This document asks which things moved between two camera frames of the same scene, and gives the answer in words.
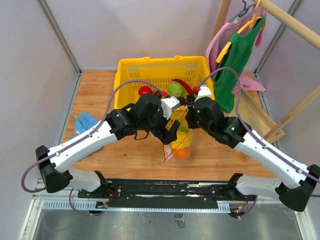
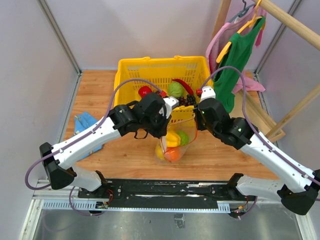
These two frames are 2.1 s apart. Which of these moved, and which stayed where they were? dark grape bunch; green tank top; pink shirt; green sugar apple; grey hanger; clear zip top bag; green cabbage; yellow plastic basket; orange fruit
Moved: clear zip top bag; orange fruit; green sugar apple
Stayed: green tank top; green cabbage; pink shirt; grey hanger; yellow plastic basket; dark grape bunch
